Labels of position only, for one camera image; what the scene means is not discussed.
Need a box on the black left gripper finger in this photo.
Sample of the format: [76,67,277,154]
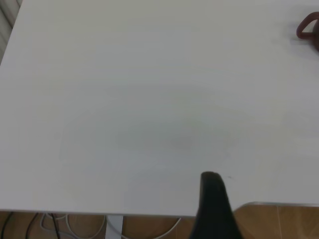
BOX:
[190,171,246,239]

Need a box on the red ceramic mug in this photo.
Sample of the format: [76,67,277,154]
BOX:
[296,11,319,52]

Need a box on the white table leg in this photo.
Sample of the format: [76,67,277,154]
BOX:
[105,215,125,239]

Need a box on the white floor cable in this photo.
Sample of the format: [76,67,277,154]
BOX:
[40,213,106,239]

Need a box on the black floor cable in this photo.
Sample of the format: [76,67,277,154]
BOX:
[0,211,15,239]
[25,213,62,239]

